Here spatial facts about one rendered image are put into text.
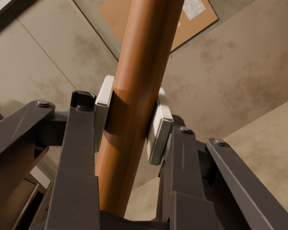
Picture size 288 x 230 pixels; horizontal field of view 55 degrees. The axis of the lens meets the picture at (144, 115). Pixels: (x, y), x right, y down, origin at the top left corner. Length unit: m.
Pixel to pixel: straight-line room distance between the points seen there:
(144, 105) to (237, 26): 3.32
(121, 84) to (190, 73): 3.29
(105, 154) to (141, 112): 0.04
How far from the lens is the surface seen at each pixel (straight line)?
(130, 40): 0.17
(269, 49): 3.66
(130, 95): 0.17
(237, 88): 3.65
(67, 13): 3.44
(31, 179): 2.17
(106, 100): 0.15
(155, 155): 0.16
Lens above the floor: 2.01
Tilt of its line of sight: 18 degrees down
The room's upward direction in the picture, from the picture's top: 37 degrees counter-clockwise
